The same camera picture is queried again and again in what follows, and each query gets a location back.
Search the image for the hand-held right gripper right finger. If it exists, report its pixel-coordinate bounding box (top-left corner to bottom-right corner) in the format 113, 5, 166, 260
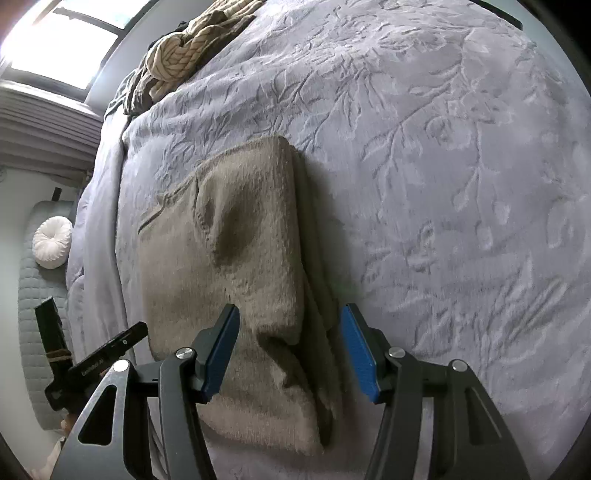
340, 304, 520, 480

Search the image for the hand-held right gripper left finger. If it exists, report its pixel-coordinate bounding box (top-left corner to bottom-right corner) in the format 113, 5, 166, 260
50, 304, 241, 480

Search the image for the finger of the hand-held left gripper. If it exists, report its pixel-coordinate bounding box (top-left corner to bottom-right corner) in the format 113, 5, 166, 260
34, 298, 71, 363
105, 322, 149, 363

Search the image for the brown knit sweater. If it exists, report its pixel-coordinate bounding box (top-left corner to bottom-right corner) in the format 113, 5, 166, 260
115, 135, 345, 455

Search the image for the round white cushion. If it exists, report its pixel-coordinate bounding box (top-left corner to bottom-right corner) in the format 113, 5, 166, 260
33, 216, 74, 269

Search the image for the plain light grey duvet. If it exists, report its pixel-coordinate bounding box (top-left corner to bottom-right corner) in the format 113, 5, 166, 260
66, 76, 134, 365

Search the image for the grey embossed floral blanket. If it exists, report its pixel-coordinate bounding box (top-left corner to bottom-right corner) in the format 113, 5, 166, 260
115, 0, 591, 480

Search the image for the grey pleated curtain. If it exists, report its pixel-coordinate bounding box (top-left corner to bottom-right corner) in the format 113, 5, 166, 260
0, 79, 103, 178

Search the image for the dark olive cloth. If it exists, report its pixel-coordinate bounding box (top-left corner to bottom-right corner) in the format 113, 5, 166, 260
105, 68, 160, 117

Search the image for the bright window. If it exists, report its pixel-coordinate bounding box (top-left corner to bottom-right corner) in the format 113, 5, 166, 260
0, 0, 139, 93

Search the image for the beige striped cloth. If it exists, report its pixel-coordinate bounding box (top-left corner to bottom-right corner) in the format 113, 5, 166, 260
141, 0, 265, 100

